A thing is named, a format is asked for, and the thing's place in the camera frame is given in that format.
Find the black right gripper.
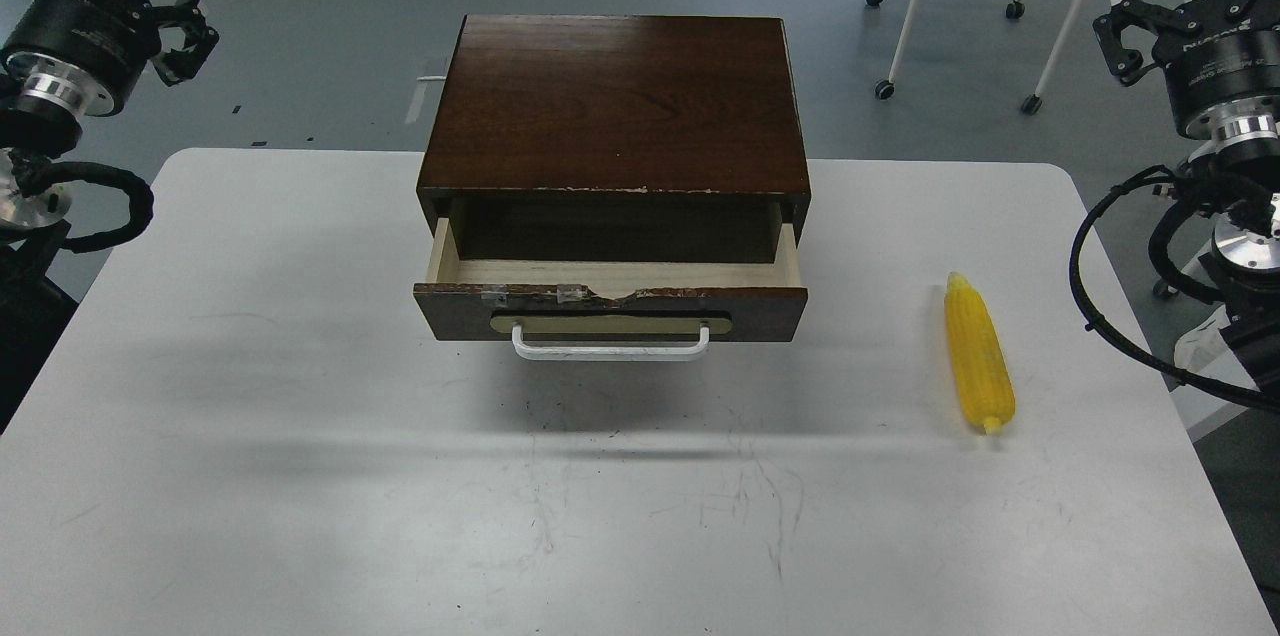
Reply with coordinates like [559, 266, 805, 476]
[1092, 0, 1279, 139]

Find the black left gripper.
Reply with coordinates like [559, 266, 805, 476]
[3, 0, 220, 116]

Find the yellow toy corn cob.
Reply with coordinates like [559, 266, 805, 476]
[943, 271, 1016, 435]

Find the wooden drawer with white handle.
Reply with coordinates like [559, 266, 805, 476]
[412, 220, 808, 361]

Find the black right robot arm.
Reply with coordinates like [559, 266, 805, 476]
[1068, 0, 1279, 412]

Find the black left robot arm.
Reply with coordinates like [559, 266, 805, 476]
[1, 0, 220, 424]

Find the dark brown wooden cabinet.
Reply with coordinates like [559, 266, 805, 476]
[416, 13, 812, 264]

